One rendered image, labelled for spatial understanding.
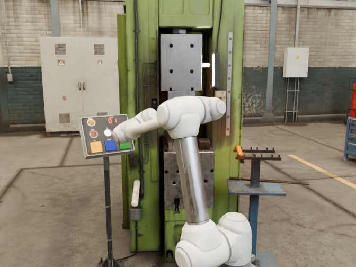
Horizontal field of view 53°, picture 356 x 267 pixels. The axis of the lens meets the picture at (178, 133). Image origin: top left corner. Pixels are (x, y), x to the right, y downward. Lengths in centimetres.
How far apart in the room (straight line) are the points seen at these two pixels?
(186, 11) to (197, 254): 183
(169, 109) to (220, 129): 141
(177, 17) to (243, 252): 176
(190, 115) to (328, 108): 912
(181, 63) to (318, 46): 780
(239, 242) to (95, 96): 658
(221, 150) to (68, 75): 551
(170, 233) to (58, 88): 563
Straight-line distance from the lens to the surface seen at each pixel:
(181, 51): 261
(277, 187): 274
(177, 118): 147
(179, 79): 261
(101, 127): 251
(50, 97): 802
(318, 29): 1020
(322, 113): 1042
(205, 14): 280
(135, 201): 248
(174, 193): 272
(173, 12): 278
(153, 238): 309
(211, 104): 157
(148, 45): 274
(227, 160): 291
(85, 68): 790
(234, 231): 165
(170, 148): 268
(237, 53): 283
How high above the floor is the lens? 157
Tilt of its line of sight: 11 degrees down
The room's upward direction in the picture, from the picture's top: straight up
